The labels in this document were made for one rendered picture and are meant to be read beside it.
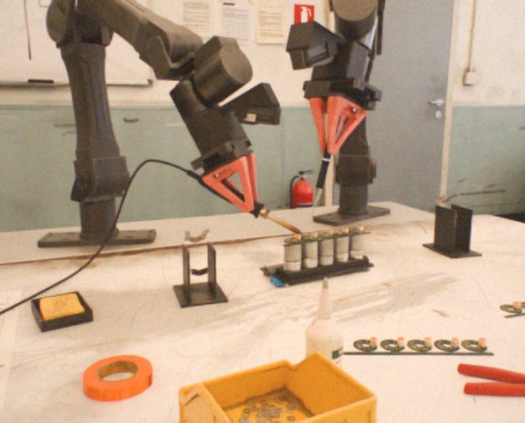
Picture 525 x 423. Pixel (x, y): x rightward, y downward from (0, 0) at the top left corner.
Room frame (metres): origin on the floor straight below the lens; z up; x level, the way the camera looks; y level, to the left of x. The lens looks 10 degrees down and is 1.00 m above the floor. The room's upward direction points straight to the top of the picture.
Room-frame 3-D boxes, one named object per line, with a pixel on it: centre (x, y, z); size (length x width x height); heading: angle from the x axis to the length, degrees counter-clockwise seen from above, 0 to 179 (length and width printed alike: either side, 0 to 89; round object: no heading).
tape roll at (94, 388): (0.43, 0.13, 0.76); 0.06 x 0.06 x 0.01
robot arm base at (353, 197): (1.12, -0.20, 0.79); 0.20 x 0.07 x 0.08; 132
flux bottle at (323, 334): (0.42, -0.05, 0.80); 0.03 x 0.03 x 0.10
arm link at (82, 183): (0.92, 0.30, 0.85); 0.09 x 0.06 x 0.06; 140
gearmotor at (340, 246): (0.73, -0.11, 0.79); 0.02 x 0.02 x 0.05
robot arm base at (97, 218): (0.92, 0.31, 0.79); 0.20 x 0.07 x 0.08; 97
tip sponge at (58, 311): (0.58, 0.24, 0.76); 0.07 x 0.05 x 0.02; 32
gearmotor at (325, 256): (0.72, -0.09, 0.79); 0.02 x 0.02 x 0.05
